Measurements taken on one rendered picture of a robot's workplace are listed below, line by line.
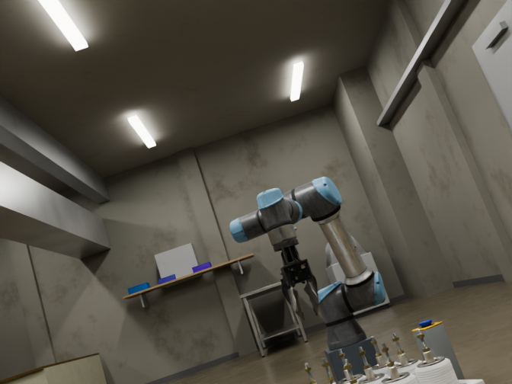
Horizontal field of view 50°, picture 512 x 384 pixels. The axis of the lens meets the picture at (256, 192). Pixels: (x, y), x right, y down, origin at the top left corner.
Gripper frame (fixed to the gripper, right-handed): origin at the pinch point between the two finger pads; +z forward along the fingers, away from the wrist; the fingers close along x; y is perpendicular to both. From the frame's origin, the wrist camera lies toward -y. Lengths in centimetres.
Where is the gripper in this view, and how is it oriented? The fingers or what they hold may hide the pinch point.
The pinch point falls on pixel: (308, 313)
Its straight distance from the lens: 155.6
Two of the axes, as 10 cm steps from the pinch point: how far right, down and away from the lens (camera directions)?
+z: 3.2, 9.3, -2.0
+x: 9.5, -3.0, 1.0
